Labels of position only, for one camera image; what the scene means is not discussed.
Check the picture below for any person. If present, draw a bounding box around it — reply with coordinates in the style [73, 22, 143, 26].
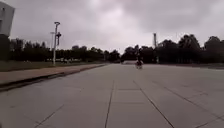
[134, 54, 144, 70]

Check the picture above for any grey slab paved plaza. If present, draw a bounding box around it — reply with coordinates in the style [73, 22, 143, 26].
[0, 63, 224, 128]

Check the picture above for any tall mast tower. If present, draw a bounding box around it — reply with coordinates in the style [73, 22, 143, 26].
[152, 32, 158, 49]

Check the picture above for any pale lamp pole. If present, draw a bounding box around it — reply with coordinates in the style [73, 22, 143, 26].
[49, 21, 62, 66]

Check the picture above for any dark kerb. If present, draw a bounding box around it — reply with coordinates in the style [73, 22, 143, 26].
[0, 64, 107, 93]

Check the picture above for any row of dark trees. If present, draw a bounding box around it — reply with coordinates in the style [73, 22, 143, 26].
[9, 37, 121, 63]
[120, 33, 224, 65]

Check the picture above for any reddish paved side path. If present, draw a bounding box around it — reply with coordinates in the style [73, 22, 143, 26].
[0, 63, 107, 86]

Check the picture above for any grass strip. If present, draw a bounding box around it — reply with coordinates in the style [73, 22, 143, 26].
[0, 60, 101, 73]

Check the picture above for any pale building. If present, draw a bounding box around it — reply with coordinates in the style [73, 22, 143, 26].
[0, 1, 16, 62]

